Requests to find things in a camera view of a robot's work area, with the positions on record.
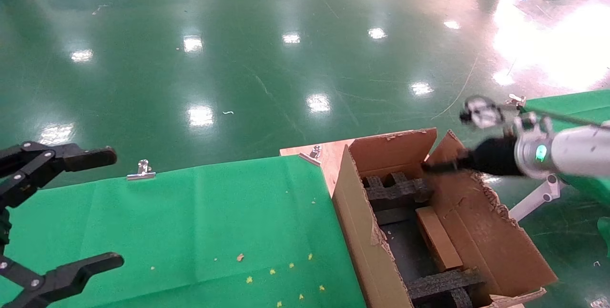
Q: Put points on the large green table cloth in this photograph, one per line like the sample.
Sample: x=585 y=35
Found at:
x=190 y=212

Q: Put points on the small brown cardboard box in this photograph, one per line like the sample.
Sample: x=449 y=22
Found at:
x=438 y=241

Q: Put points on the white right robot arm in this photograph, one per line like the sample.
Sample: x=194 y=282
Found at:
x=572 y=150

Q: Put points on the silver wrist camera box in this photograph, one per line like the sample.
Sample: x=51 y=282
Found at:
x=481 y=112

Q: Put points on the silver binder clip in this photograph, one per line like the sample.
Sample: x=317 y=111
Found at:
x=516 y=101
x=141 y=173
x=314 y=151

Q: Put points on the white table strut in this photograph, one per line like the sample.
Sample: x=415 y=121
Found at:
x=533 y=203

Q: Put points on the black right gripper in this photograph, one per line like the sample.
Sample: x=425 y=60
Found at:
x=495 y=155

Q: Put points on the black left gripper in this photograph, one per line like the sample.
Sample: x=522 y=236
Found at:
x=4 y=229

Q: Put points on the green covered table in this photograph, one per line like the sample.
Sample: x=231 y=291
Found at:
x=572 y=103

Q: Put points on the silver camera mounting bracket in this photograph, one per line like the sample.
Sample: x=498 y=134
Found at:
x=529 y=124

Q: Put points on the large open cardboard carton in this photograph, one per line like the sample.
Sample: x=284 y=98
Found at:
x=486 y=246

